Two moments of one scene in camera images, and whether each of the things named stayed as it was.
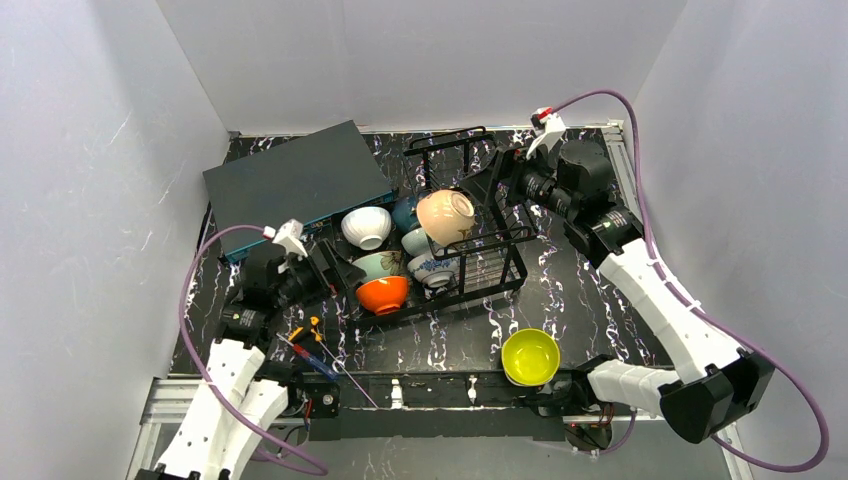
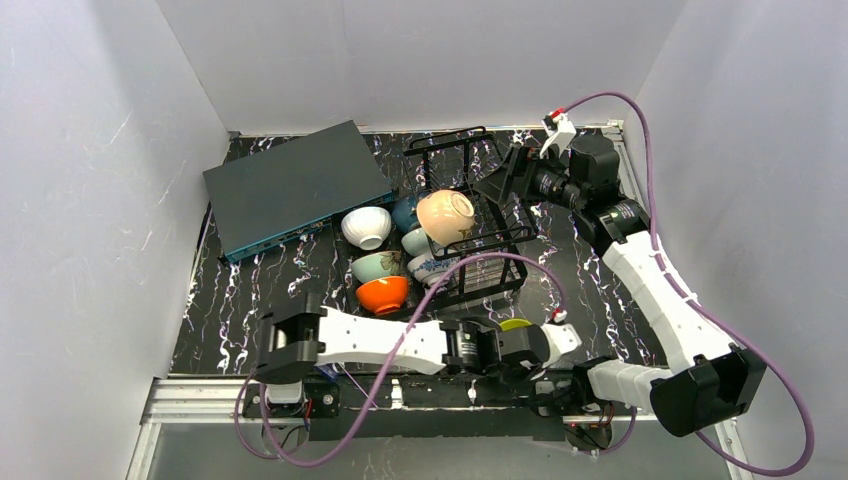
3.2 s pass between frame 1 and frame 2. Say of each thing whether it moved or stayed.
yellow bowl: moved
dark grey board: stayed
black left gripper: moved
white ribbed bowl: stayed
